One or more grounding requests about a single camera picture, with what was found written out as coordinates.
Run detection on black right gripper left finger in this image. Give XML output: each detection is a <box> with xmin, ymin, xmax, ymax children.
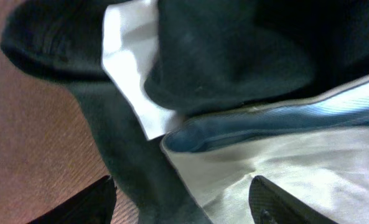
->
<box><xmin>29</xmin><ymin>175</ymin><xmax>116</xmax><ymax>224</ymax></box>

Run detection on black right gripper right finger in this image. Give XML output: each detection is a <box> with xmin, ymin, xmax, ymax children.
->
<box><xmin>249</xmin><ymin>175</ymin><xmax>337</xmax><ymax>224</ymax></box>

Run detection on dark clothes pile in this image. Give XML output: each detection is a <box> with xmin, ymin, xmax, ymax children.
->
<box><xmin>1</xmin><ymin>0</ymin><xmax>369</xmax><ymax>223</ymax></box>

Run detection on khaki green shorts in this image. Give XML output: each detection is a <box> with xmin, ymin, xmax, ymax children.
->
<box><xmin>161</xmin><ymin>75</ymin><xmax>369</xmax><ymax>223</ymax></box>

